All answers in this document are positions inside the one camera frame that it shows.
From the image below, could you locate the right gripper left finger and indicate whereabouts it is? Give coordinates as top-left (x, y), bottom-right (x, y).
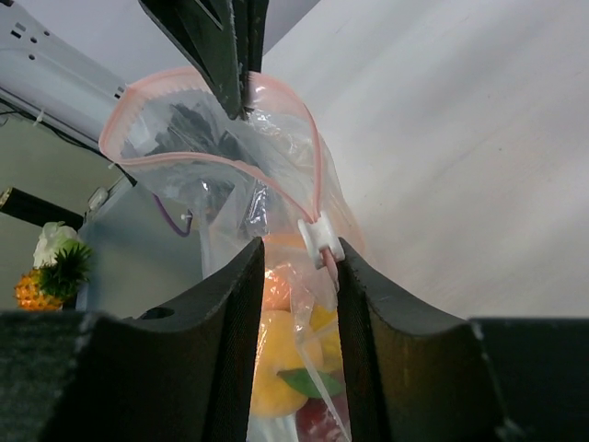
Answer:
top-left (1, 239), bottom-right (265, 441)

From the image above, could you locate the clear pink zip top bag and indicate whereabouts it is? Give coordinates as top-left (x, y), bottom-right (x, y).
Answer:
top-left (98, 67), bottom-right (364, 441)

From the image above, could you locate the orange toy fruit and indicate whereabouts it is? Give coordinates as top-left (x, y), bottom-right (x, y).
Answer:
top-left (250, 310), bottom-right (307, 418)

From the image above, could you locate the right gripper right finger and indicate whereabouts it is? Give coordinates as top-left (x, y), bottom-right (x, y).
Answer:
top-left (338, 245), bottom-right (588, 441)

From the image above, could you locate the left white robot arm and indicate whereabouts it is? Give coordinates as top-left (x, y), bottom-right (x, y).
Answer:
top-left (1, 1), bottom-right (268, 149)

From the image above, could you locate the red orange toy peach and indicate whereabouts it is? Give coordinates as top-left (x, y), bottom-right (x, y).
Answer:
top-left (262, 266), bottom-right (292, 311)

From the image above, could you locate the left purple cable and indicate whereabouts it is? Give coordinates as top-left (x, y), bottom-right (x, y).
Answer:
top-left (151, 192), bottom-right (192, 238)

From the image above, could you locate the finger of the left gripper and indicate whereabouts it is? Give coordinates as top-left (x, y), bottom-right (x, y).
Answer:
top-left (232, 0), bottom-right (269, 76)
top-left (140, 0), bottom-right (244, 120)

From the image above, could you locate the toy pineapple with flowers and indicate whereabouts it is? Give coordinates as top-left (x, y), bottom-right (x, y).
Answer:
top-left (14, 222), bottom-right (93, 311)

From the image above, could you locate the dark red toy apple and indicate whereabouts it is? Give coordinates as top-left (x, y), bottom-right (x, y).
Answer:
top-left (295, 399), bottom-right (345, 442)

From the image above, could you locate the yellow toy pear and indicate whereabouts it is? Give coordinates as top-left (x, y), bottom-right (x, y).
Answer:
top-left (309, 305), bottom-right (343, 373)

